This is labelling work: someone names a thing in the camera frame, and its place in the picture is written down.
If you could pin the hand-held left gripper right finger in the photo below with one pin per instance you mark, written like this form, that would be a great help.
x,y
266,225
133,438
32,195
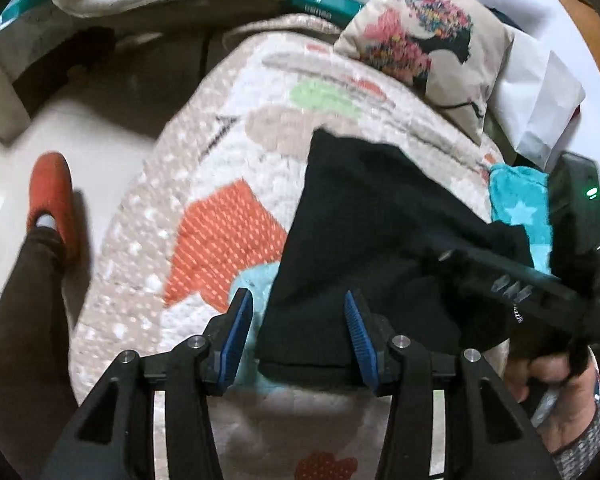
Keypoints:
x,y
361,347

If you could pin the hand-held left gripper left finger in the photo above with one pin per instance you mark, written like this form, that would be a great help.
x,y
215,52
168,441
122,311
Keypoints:
x,y
234,342

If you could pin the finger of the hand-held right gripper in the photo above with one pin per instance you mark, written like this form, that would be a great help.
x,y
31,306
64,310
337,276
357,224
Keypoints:
x,y
510,287

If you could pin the black pants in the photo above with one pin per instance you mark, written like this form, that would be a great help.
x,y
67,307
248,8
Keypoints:
x,y
375,240

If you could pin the person's right forearm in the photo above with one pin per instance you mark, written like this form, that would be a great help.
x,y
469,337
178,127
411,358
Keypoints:
x,y
582,447

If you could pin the person's right hand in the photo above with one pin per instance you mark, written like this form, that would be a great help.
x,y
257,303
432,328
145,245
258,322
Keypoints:
x,y
565,410

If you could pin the teal star cloth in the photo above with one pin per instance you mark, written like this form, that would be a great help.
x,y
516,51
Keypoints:
x,y
517,200

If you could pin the printed quilted blanket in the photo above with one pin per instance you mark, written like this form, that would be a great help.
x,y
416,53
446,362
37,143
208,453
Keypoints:
x,y
205,200

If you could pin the person's leg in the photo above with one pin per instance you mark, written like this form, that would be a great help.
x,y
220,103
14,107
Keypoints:
x,y
22,350

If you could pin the printed beige pillow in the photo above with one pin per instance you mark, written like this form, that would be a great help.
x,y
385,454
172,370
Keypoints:
x,y
425,45

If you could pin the red slipper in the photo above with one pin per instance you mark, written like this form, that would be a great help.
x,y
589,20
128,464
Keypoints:
x,y
52,195

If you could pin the teal box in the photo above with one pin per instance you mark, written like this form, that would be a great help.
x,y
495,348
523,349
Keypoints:
x,y
325,2

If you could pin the teal and white package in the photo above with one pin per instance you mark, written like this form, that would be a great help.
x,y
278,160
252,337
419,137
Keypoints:
x,y
27,30

